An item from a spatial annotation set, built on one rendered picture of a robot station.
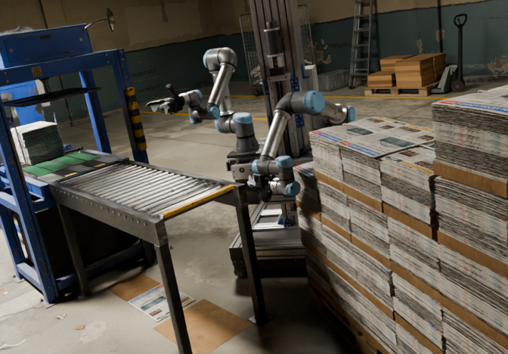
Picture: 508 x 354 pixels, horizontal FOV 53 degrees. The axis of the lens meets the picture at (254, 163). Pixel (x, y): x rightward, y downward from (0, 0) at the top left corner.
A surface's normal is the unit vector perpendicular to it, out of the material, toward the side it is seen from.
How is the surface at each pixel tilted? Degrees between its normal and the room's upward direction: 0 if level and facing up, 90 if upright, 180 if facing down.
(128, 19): 90
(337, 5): 90
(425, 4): 90
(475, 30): 90
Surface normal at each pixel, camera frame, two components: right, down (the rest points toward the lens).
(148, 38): 0.66, 0.11
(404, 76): -0.76, 0.29
